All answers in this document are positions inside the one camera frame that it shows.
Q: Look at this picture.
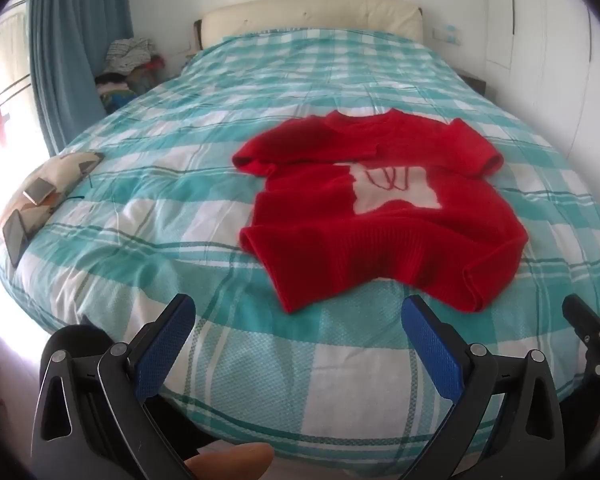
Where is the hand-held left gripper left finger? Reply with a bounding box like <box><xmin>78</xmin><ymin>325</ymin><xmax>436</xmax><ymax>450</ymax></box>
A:
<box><xmin>30</xmin><ymin>293</ymin><xmax>197</xmax><ymax>480</ymax></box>

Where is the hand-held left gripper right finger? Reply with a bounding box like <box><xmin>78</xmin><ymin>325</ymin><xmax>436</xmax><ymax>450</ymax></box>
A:
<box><xmin>401</xmin><ymin>295</ymin><xmax>565</xmax><ymax>480</ymax></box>

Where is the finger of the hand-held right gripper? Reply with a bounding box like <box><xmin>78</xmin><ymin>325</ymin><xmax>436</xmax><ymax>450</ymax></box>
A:
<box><xmin>561</xmin><ymin>294</ymin><xmax>600</xmax><ymax>403</ymax></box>

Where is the red knit sweater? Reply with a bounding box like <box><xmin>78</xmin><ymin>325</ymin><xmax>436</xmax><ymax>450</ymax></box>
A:
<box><xmin>231</xmin><ymin>108</ymin><xmax>529</xmax><ymax>315</ymax></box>

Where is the pile of clothes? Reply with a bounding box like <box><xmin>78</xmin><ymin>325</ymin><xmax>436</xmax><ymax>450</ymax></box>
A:
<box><xmin>95</xmin><ymin>37</ymin><xmax>167</xmax><ymax>113</ymax></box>

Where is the person's left hand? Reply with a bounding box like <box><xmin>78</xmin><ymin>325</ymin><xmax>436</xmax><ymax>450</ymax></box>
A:
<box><xmin>185</xmin><ymin>442</ymin><xmax>276</xmax><ymax>480</ymax></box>

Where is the teal checked blanket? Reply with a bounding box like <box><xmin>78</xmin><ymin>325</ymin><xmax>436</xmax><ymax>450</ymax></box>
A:
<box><xmin>0</xmin><ymin>27</ymin><xmax>600</xmax><ymax>478</ymax></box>

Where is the beige patterned pillow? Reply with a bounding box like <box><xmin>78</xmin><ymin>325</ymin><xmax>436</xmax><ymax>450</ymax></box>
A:
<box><xmin>0</xmin><ymin>151</ymin><xmax>106</xmax><ymax>261</ymax></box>

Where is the dark nightstand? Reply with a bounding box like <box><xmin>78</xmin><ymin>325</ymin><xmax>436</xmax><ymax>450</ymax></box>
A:
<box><xmin>460</xmin><ymin>71</ymin><xmax>496</xmax><ymax>103</ymax></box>

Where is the blue curtain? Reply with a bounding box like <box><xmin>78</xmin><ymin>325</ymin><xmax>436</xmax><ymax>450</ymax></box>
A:
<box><xmin>26</xmin><ymin>0</ymin><xmax>135</xmax><ymax>157</ymax></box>

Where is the white wardrobe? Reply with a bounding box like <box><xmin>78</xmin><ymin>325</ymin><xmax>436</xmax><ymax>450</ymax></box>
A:
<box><xmin>485</xmin><ymin>0</ymin><xmax>600</xmax><ymax>161</ymax></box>

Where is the cream padded headboard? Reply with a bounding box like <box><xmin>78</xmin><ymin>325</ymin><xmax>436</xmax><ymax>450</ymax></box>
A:
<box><xmin>194</xmin><ymin>0</ymin><xmax>425</xmax><ymax>56</ymax></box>

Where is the black cable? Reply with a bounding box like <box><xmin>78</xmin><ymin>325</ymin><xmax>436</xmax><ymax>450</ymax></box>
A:
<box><xmin>60</xmin><ymin>170</ymin><xmax>91</xmax><ymax>202</ymax></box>

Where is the white wall socket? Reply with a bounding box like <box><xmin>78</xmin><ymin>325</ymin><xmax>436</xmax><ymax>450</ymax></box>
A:
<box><xmin>432</xmin><ymin>24</ymin><xmax>463</xmax><ymax>43</ymax></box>

